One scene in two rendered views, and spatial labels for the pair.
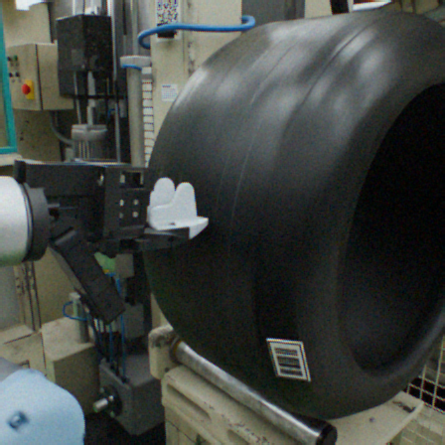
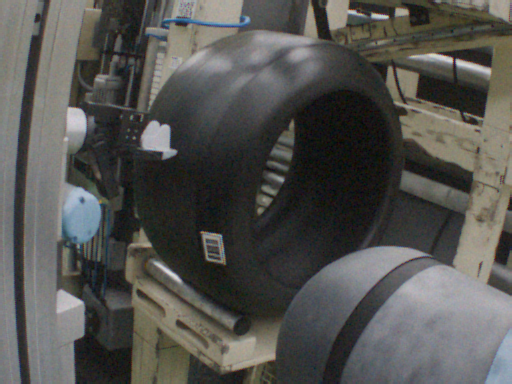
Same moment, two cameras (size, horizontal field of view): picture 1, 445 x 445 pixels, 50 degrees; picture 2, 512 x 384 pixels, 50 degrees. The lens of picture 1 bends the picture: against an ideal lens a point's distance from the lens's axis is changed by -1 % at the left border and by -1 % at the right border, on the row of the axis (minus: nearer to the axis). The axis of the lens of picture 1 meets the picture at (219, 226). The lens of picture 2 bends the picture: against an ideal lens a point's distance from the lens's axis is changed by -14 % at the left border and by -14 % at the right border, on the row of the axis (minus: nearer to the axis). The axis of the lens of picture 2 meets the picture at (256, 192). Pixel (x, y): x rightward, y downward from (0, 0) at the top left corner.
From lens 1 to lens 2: 0.57 m
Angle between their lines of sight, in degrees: 3
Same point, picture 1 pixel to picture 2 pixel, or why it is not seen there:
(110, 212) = (122, 133)
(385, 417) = not seen: hidden behind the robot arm
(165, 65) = (176, 43)
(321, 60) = (262, 65)
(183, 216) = (161, 144)
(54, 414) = (92, 203)
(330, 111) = (259, 95)
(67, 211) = (101, 130)
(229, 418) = (179, 311)
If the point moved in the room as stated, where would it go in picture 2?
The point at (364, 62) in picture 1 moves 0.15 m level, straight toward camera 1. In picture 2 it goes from (288, 70) to (265, 70)
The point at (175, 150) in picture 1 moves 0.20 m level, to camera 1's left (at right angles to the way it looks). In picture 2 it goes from (166, 105) to (73, 95)
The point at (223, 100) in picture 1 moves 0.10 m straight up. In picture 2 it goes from (202, 78) to (211, 28)
